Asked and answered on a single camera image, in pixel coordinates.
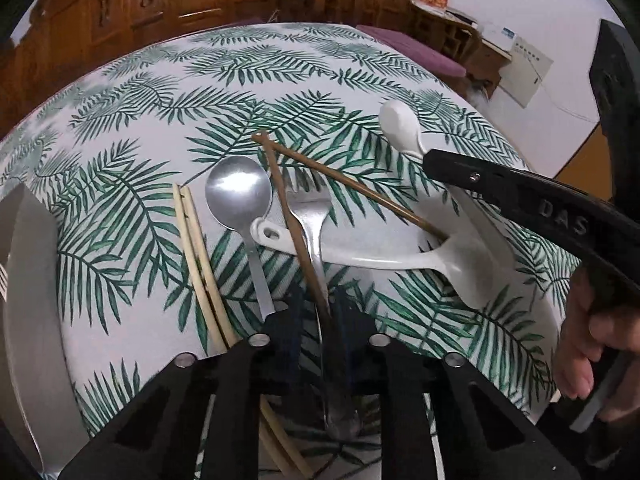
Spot brown wooden chopstick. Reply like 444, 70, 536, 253
260, 131, 337, 332
251, 132, 449, 240

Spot metal spoon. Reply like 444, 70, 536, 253
205, 155, 277, 322

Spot wooden side cabinet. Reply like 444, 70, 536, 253
409, 4, 502, 101

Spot white ceramic spoon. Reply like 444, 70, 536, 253
378, 99, 429, 159

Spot white paper box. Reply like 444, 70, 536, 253
445, 7, 517, 55

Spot leaf print tablecloth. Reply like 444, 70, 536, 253
0, 22, 587, 480

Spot person's right hand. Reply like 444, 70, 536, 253
554, 266, 640, 423

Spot carved wooden sofa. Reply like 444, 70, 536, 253
0, 0, 417, 133

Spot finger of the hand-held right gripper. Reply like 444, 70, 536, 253
423, 148, 608, 281

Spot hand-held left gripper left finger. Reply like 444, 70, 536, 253
57, 285, 306, 480

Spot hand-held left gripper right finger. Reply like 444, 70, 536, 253
330, 285, 582, 480

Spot white leaning board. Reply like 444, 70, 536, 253
499, 35, 555, 109

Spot metal tray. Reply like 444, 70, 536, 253
0, 180, 92, 475

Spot white plastic ladle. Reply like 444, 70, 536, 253
249, 187, 517, 312

